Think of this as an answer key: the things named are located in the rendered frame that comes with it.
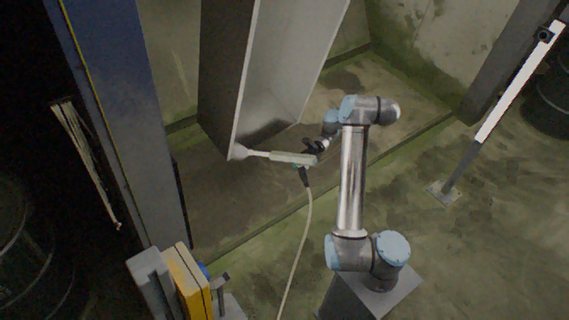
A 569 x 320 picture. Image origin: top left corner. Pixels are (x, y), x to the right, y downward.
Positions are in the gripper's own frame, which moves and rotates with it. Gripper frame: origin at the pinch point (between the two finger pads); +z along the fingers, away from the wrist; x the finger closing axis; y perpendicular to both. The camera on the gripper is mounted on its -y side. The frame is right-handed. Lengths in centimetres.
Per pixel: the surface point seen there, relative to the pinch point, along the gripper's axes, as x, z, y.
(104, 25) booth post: -39, 80, -99
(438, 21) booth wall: -4, -210, -1
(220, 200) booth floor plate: 78, 7, 36
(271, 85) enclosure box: 60, -61, -18
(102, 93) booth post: -29, 85, -85
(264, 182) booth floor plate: 65, -25, 42
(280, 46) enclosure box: 38, -59, -45
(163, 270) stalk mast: -68, 107, -61
